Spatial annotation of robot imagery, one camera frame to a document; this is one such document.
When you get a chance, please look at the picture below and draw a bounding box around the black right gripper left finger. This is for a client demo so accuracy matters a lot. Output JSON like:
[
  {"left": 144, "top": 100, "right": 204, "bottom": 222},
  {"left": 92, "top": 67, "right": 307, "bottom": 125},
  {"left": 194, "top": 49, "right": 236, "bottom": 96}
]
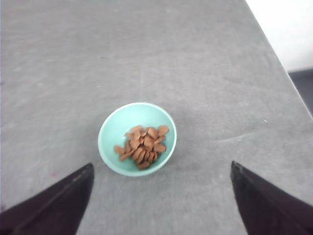
[{"left": 0, "top": 164, "right": 94, "bottom": 235}]

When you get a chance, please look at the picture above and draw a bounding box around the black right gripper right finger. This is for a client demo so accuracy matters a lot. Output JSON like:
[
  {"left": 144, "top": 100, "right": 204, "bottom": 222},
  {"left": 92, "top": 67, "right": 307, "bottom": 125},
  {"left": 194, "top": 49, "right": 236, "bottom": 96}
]
[{"left": 230, "top": 161, "right": 313, "bottom": 235}]

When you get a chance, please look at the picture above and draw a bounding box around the pile of brown beef pieces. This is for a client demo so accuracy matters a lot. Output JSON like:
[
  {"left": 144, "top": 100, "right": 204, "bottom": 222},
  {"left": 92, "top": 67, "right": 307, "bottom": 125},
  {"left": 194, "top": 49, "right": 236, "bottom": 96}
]
[{"left": 114, "top": 125, "right": 169, "bottom": 170}]

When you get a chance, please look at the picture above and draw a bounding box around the teal green bowl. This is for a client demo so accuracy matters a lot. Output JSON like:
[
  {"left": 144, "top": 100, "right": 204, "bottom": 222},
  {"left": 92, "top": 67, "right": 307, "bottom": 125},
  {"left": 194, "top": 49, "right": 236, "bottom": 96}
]
[{"left": 98, "top": 102, "right": 177, "bottom": 177}]

